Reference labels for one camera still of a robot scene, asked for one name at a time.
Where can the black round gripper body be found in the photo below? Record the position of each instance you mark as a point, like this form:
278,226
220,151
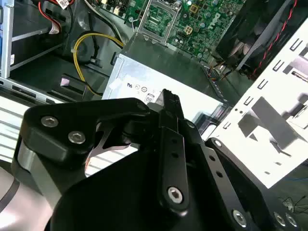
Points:
115,199

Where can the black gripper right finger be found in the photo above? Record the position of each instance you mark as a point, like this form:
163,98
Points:
215,166

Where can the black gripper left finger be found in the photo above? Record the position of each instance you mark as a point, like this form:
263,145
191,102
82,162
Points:
60,144

